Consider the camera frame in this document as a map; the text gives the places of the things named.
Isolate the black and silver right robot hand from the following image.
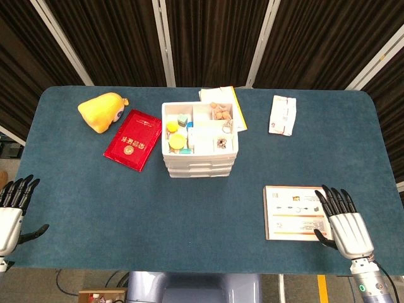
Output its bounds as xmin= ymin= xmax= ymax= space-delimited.
xmin=314 ymin=184 xmax=375 ymax=260

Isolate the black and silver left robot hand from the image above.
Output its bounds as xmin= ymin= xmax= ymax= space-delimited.
xmin=0 ymin=174 xmax=50 ymax=257

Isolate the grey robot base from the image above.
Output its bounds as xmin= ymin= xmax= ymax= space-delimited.
xmin=126 ymin=270 xmax=263 ymax=303

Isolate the clear drawer with white contents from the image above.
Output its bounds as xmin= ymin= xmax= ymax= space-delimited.
xmin=163 ymin=155 xmax=236 ymax=165

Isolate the clear plastic drawer storage unit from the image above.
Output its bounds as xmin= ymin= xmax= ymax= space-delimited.
xmin=161 ymin=100 xmax=239 ymax=179

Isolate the white printed product box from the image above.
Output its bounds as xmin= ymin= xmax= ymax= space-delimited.
xmin=263 ymin=185 xmax=334 ymax=242

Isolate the white table leg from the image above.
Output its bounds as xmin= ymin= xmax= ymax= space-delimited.
xmin=278 ymin=274 xmax=287 ymax=303

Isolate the cardboard box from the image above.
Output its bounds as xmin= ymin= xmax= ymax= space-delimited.
xmin=78 ymin=288 xmax=129 ymax=303

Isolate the white tissue packet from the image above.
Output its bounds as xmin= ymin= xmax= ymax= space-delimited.
xmin=268 ymin=95 xmax=297 ymax=138

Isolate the yellow plush toy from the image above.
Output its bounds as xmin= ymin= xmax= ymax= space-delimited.
xmin=77 ymin=92 xmax=130 ymax=134

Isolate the red certificate book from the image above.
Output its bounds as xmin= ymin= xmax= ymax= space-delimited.
xmin=103 ymin=109 xmax=163 ymax=172

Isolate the blue table cloth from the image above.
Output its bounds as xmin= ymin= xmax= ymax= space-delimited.
xmin=6 ymin=85 xmax=400 ymax=275

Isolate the white booklet with yellow edge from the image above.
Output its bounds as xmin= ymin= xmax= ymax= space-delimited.
xmin=198 ymin=85 xmax=249 ymax=133

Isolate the yellow rubber duck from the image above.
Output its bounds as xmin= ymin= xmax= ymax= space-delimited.
xmin=166 ymin=122 xmax=187 ymax=150

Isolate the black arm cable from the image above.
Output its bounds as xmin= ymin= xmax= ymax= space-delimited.
xmin=372 ymin=260 xmax=401 ymax=303

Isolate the dark floor cable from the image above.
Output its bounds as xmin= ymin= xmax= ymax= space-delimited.
xmin=56 ymin=268 xmax=80 ymax=297

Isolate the white partition post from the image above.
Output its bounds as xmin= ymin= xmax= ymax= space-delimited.
xmin=30 ymin=0 xmax=95 ymax=86
xmin=152 ymin=0 xmax=177 ymax=88
xmin=245 ymin=0 xmax=282 ymax=90
xmin=345 ymin=30 xmax=404 ymax=92

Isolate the brown plush keychain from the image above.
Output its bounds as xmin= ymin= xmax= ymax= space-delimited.
xmin=209 ymin=101 xmax=234 ymax=121

